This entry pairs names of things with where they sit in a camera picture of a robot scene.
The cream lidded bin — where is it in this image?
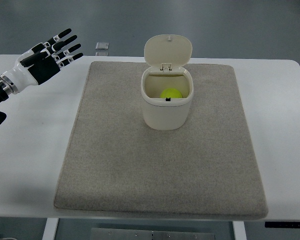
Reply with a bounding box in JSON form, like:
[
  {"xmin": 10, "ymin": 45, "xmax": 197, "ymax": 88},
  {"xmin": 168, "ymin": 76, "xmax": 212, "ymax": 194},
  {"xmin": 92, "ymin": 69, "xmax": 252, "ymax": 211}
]
[{"xmin": 140, "ymin": 34, "xmax": 194, "ymax": 131}]

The beige felt mat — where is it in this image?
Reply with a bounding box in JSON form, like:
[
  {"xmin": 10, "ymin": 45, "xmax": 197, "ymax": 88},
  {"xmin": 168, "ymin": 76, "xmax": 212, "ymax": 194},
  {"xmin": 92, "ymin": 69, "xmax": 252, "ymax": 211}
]
[{"xmin": 54, "ymin": 61, "xmax": 268, "ymax": 219}]

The grey metal base plate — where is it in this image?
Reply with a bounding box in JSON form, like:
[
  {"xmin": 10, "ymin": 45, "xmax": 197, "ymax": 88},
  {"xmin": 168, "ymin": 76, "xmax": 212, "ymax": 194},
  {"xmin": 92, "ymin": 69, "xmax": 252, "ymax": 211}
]
[{"xmin": 90, "ymin": 228, "xmax": 216, "ymax": 240}]

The white table leg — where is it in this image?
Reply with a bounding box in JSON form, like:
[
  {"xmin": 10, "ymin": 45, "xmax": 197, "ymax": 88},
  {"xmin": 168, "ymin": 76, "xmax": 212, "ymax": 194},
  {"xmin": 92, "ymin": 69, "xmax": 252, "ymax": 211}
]
[
  {"xmin": 42, "ymin": 218, "xmax": 59, "ymax": 240},
  {"xmin": 232, "ymin": 221, "xmax": 247, "ymax": 240}
]

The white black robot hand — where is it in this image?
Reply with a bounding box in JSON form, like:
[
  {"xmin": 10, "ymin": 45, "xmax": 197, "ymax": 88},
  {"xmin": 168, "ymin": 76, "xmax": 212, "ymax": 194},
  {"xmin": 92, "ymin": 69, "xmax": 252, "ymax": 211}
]
[{"xmin": 0, "ymin": 28, "xmax": 83, "ymax": 95}]

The white left table leg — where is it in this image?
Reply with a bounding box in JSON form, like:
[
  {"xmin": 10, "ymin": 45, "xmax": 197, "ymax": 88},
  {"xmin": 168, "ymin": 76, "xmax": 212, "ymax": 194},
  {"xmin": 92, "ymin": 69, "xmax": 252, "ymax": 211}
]
[{"xmin": 42, "ymin": 218, "xmax": 59, "ymax": 240}]

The clear floor plate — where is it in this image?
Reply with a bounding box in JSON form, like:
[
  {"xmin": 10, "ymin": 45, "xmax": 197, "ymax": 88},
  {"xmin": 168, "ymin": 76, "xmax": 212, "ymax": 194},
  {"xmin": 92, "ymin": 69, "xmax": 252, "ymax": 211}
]
[{"xmin": 95, "ymin": 42, "xmax": 109, "ymax": 50}]

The white right table leg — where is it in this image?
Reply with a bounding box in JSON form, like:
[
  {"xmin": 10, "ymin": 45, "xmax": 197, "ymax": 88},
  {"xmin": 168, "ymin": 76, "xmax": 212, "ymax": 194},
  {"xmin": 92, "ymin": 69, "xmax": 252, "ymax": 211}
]
[{"xmin": 232, "ymin": 221, "xmax": 247, "ymax": 240}]

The yellow tennis ball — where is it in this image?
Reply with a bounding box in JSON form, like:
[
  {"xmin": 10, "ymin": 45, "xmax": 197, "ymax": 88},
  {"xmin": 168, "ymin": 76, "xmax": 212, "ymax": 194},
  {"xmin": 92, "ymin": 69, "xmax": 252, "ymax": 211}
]
[{"xmin": 160, "ymin": 88, "xmax": 183, "ymax": 99}]

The black table control panel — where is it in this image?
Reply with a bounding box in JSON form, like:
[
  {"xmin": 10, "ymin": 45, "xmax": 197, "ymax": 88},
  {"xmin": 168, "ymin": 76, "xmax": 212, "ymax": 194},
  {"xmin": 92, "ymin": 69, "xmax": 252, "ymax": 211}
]
[{"xmin": 264, "ymin": 221, "xmax": 300, "ymax": 229}]

